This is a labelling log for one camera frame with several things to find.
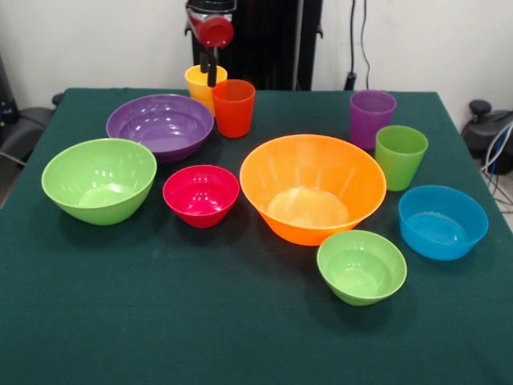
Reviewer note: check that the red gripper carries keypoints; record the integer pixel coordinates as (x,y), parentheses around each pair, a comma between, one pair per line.
(216,32)

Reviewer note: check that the yellow cup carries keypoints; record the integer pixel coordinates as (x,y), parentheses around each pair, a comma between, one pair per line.
(208,106)
(196,86)

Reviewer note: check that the orange cup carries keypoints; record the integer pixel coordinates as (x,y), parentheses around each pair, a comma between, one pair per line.
(234,118)

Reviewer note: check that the purple bowl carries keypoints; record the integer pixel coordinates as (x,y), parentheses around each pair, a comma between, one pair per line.
(158,128)

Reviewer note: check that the pink bowl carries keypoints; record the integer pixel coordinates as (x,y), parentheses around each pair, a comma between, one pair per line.
(200,200)

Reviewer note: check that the purple cup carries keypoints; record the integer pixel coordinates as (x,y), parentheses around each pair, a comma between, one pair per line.
(368,120)

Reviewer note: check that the large orange bowl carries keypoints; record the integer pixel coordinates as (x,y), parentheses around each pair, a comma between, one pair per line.
(308,224)

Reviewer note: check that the green cup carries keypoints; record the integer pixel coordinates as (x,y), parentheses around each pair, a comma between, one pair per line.
(401,168)

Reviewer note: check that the small green bowl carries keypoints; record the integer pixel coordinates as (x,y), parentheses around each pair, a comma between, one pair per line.
(360,276)

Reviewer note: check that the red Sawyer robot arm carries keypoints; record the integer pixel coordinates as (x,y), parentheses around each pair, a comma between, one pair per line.
(212,5)

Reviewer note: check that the black robot column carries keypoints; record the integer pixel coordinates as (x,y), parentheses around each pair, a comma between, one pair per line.
(280,48)

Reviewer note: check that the large green bowl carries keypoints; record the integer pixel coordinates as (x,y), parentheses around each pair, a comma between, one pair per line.
(96,200)

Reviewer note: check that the dark green tablecloth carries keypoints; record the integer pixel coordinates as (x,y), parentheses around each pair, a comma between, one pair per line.
(160,321)

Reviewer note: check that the blue bowl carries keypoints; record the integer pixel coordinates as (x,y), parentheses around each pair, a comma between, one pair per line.
(441,236)

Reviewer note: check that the black stand frame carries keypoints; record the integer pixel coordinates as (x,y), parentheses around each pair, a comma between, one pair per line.
(6,108)

